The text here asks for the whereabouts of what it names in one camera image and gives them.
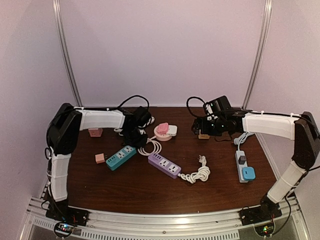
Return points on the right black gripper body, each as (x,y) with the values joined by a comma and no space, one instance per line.
(215,130)

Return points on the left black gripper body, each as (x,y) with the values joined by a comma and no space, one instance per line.
(134,138)

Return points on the beige cube socket adapter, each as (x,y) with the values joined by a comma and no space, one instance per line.
(203,136)

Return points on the pink plug adapter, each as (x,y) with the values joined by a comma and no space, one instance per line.
(162,128)

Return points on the pink round socket base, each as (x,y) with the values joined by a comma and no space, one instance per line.
(162,137)

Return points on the teal power strip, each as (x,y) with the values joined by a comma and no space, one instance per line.
(119,158)

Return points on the white plug adapter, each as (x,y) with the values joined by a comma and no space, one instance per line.
(172,130)

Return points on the small pink charger plug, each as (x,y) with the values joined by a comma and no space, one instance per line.
(100,158)

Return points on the pink cube socket adapter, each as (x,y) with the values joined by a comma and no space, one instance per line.
(95,132)

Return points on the purple power strip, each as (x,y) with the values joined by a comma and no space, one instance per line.
(164,165)

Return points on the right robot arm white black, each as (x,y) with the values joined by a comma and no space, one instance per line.
(300,128)

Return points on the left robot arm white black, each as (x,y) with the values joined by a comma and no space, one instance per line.
(63,133)

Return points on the black charger plug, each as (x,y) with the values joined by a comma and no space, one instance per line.
(242,160)

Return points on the blue charger plug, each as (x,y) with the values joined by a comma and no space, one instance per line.
(248,173)

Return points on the grey power strip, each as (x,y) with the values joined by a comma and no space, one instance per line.
(239,153)

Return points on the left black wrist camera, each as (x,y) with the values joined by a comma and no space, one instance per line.
(143,117)

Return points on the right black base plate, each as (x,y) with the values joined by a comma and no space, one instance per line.
(254,215)

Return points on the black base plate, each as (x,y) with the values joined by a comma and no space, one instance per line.
(254,215)
(74,216)

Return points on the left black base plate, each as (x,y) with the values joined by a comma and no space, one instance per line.
(74,216)

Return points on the front aluminium rail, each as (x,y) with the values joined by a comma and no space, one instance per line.
(104,225)

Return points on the right aluminium frame post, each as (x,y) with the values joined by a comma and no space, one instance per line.
(264,30)

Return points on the aluminium frame post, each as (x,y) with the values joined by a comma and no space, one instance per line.
(264,30)
(65,52)

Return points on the left aluminium frame post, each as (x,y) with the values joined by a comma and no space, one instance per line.
(65,52)

